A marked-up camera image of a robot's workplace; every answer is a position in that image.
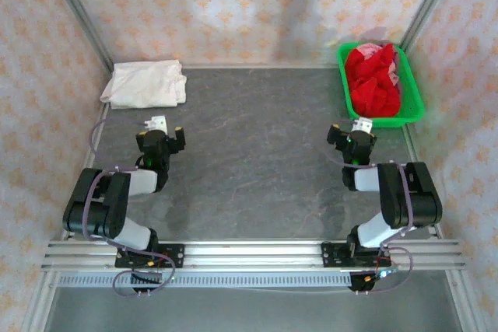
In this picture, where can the aluminium frame post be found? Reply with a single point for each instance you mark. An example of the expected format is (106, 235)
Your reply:
(428, 1)
(78, 9)

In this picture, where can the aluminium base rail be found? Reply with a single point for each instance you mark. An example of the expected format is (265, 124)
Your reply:
(253, 254)

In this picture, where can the green plastic basket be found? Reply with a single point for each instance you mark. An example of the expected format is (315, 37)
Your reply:
(412, 87)

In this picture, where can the red t-shirt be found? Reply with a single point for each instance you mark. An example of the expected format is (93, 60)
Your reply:
(373, 91)

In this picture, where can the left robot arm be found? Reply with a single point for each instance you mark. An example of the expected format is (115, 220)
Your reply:
(105, 207)

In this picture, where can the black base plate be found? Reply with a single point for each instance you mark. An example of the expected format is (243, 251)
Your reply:
(175, 254)
(330, 256)

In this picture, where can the pink t-shirt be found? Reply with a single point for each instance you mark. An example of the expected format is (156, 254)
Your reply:
(367, 50)

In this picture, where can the black mounting bracket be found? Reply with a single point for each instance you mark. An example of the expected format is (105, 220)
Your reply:
(362, 283)
(146, 279)

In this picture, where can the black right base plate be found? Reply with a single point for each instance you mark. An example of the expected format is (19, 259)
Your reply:
(330, 256)

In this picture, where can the aluminium side rail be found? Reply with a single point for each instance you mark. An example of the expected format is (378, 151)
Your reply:
(463, 301)

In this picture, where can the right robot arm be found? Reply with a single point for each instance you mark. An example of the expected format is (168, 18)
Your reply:
(412, 200)

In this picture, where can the aluminium frame crossbar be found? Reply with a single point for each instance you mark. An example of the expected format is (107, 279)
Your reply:
(253, 66)

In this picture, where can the white folded t-shirt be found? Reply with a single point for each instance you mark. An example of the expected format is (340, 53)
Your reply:
(144, 83)

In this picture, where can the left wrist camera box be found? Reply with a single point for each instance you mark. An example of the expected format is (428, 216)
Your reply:
(157, 122)

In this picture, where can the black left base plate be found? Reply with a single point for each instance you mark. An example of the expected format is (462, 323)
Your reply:
(175, 254)

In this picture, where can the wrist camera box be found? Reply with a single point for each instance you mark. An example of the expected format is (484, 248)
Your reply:
(363, 124)
(157, 122)

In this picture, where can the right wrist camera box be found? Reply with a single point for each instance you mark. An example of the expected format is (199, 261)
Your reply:
(363, 124)

